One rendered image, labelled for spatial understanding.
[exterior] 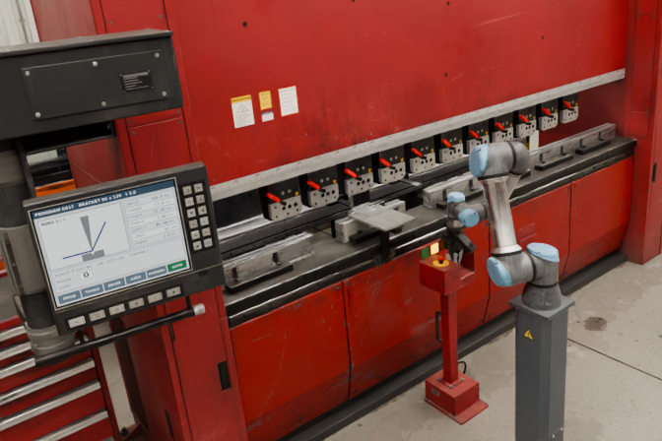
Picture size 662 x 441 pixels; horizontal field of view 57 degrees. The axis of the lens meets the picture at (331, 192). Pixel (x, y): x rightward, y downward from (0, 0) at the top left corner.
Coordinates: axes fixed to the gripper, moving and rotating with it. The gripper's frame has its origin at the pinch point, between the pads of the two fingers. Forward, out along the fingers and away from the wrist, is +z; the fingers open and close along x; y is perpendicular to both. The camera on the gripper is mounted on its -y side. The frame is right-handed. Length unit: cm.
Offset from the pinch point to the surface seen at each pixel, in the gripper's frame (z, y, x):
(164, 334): -18, 15, 134
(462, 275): 2.4, -4.7, 1.3
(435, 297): 29.4, 18.7, -6.6
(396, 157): -45, 36, 4
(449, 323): 26.6, -3.5, 7.4
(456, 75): -76, 38, -38
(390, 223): -25.7, 14.1, 28.1
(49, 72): -117, -13, 157
